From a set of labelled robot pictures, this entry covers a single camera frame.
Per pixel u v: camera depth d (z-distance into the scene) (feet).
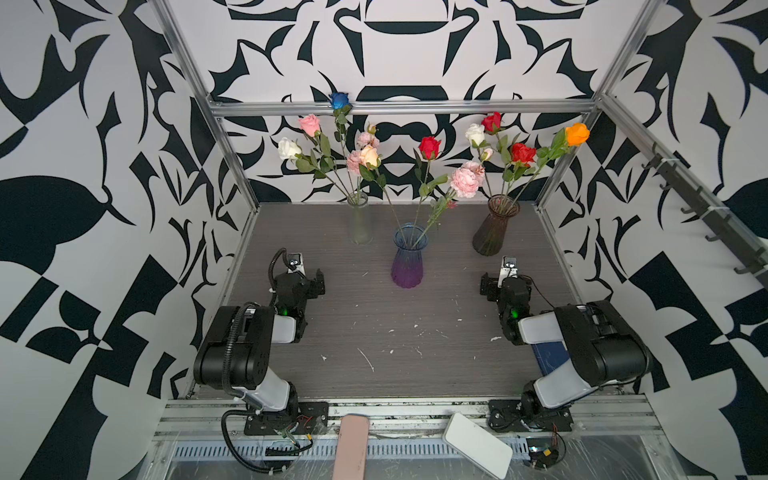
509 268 2.63
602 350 1.51
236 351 1.42
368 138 2.94
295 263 2.65
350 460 2.21
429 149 2.52
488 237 3.26
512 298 2.40
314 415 2.44
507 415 2.44
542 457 2.33
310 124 2.66
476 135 2.60
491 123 2.92
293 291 2.38
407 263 3.08
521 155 2.85
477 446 2.23
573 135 2.72
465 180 2.34
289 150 2.44
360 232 3.42
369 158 2.39
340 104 2.79
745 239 1.76
